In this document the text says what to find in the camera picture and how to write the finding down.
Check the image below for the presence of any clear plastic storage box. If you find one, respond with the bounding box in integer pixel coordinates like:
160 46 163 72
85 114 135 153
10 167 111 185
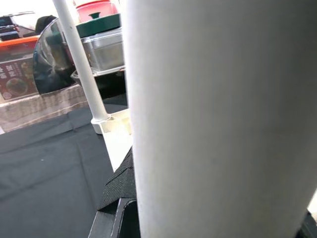
81 27 127 75

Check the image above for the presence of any black wok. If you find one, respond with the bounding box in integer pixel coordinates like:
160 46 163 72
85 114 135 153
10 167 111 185
70 69 128 100

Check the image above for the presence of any black plastic bag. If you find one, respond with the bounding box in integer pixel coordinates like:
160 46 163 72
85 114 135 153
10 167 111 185
32 17 77 95

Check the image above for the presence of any pink plastic container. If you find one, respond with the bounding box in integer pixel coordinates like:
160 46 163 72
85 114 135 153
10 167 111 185
75 0 119 24

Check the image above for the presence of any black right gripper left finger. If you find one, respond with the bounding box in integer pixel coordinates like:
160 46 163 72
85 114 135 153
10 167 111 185
88 146 142 238

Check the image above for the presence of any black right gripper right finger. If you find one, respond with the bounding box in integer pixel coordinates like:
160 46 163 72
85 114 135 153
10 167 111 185
293 208 317 238

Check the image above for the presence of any dark green round lid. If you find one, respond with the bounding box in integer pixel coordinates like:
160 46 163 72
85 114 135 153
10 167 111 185
75 12 122 38

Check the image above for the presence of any white plastic table leg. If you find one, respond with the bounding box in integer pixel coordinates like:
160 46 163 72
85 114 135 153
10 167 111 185
51 0 111 123
125 0 317 238

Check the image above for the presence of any white plastic children table top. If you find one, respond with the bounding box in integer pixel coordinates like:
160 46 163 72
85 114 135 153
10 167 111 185
90 109 136 173

